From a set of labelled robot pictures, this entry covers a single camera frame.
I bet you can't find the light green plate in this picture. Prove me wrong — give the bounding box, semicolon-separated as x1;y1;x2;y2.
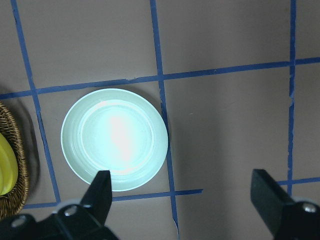
60;88;169;192

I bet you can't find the yellow banana bunch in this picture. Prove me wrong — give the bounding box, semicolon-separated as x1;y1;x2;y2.
0;134;18;195

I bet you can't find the woven wicker basket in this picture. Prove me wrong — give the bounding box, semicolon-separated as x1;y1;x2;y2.
0;103;30;220

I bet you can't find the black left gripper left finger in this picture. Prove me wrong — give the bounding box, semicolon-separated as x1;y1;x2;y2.
80;170;112;225

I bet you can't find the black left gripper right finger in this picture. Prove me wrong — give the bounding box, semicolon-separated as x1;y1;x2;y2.
250;169;294;235

